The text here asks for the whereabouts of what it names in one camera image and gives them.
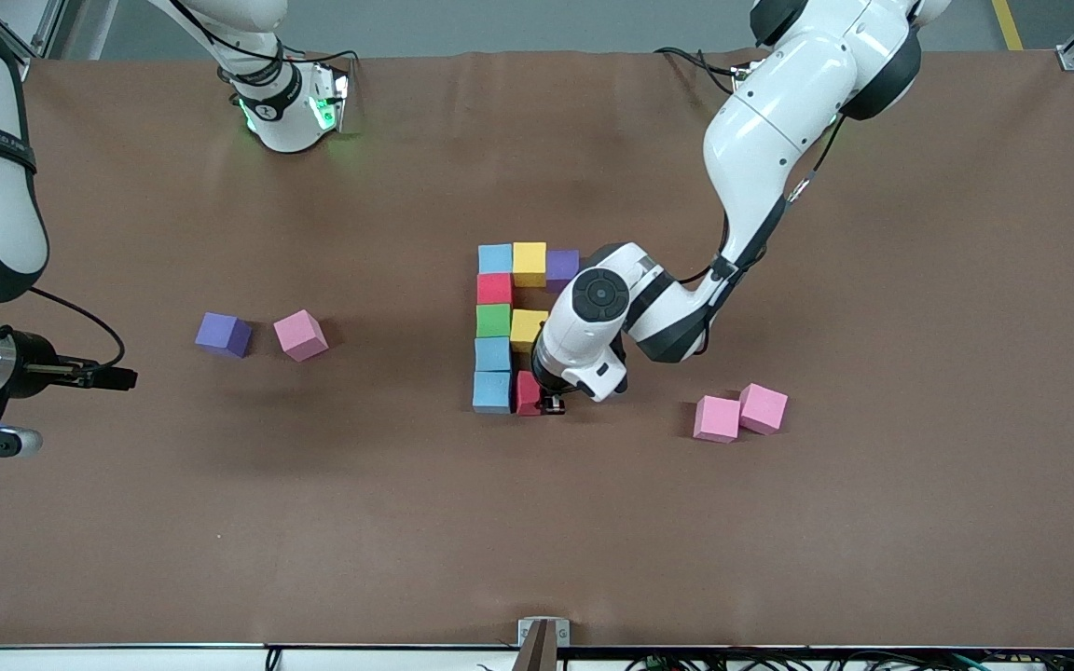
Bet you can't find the pink foam cube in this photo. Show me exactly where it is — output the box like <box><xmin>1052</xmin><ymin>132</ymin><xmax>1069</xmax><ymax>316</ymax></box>
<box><xmin>693</xmin><ymin>395</ymin><xmax>742</xmax><ymax>444</ymax></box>
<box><xmin>273</xmin><ymin>309</ymin><xmax>329</xmax><ymax>363</ymax></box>
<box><xmin>738</xmin><ymin>382</ymin><xmax>790</xmax><ymax>436</ymax></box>

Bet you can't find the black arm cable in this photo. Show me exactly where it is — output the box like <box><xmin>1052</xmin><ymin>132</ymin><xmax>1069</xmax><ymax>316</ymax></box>
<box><xmin>0</xmin><ymin>0</ymin><xmax>277</xmax><ymax>369</ymax></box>
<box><xmin>686</xmin><ymin>56</ymin><xmax>847</xmax><ymax>281</ymax></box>

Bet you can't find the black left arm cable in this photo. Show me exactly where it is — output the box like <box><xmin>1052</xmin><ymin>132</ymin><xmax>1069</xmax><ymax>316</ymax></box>
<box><xmin>686</xmin><ymin>56</ymin><xmax>847</xmax><ymax>281</ymax></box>

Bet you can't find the large table cover sheet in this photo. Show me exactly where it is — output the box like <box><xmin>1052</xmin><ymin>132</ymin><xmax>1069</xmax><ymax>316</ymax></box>
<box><xmin>0</xmin><ymin>51</ymin><xmax>1074</xmax><ymax>649</ymax></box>

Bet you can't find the black cable on table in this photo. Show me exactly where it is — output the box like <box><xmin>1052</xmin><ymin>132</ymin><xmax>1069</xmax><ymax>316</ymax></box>
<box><xmin>652</xmin><ymin>45</ymin><xmax>736</xmax><ymax>94</ymax></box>
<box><xmin>271</xmin><ymin>47</ymin><xmax>361</xmax><ymax>68</ymax></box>

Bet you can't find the purple foam cube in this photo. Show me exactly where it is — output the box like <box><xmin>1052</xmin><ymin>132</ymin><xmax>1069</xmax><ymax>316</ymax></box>
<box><xmin>546</xmin><ymin>249</ymin><xmax>582</xmax><ymax>293</ymax></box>
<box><xmin>194</xmin><ymin>311</ymin><xmax>254</xmax><ymax>359</ymax></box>

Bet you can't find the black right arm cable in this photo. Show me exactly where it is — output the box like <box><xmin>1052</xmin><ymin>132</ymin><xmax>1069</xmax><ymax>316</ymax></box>
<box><xmin>0</xmin><ymin>0</ymin><xmax>277</xmax><ymax>369</ymax></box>

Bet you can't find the yellow foam cube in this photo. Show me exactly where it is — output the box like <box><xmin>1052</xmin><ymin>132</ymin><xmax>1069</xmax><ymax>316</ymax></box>
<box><xmin>510</xmin><ymin>309</ymin><xmax>549</xmax><ymax>353</ymax></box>
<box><xmin>512</xmin><ymin>242</ymin><xmax>547</xmax><ymax>288</ymax></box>

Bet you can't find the silver camera mount bracket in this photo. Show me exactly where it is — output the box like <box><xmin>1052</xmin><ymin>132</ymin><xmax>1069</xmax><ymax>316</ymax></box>
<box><xmin>517</xmin><ymin>617</ymin><xmax>571</xmax><ymax>671</ymax></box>

